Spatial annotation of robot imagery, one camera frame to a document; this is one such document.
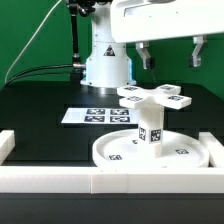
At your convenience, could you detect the black cable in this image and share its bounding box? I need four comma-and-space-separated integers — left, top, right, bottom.
3, 64, 75, 88

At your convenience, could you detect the white cable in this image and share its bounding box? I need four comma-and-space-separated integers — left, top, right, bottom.
3, 0, 64, 84

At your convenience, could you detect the black camera stand pole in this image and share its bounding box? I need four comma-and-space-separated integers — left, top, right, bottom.
65, 0, 95, 85

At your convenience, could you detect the white left fence block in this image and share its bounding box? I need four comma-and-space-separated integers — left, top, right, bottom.
0, 130, 15, 166

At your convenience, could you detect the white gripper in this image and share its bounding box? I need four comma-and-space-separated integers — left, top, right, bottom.
110, 0, 224, 69

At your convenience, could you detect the white front fence bar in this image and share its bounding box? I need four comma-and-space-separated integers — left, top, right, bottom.
0, 166, 224, 194

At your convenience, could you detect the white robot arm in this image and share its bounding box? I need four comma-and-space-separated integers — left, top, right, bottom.
80, 0, 224, 91

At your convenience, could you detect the white cross table base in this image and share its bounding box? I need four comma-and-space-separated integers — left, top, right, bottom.
117, 84, 192, 109

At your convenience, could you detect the white fence block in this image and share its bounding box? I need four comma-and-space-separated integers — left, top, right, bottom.
199, 132, 224, 168
0, 130, 15, 166

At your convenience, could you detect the white marker sheet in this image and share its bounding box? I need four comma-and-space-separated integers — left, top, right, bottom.
61, 108, 138, 124

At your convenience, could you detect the white round table top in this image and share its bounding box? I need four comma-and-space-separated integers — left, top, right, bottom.
92, 129, 209, 169

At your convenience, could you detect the white right fence block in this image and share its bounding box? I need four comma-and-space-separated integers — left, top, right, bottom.
199, 132, 224, 168

